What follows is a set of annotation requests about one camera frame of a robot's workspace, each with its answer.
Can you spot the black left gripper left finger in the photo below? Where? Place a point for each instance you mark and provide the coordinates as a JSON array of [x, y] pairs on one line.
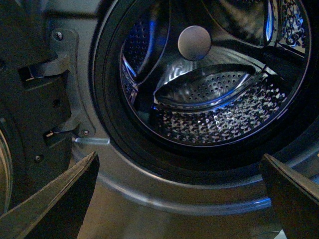
[[57, 211]]

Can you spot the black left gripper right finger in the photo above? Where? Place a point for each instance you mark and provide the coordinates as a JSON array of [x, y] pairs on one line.
[[294, 197]]

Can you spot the grey front-load washing machine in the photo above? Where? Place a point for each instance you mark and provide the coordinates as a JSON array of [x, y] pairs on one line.
[[131, 202]]

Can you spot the black rubber door gasket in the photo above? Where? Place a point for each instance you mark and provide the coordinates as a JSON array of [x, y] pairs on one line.
[[166, 158]]

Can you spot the dark washer door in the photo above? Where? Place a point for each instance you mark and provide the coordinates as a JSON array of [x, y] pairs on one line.
[[32, 106]]

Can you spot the steel perforated washer drum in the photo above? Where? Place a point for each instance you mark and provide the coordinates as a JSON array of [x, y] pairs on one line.
[[206, 73]]

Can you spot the grey metal door hinge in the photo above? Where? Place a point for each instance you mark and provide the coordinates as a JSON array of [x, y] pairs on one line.
[[64, 46]]

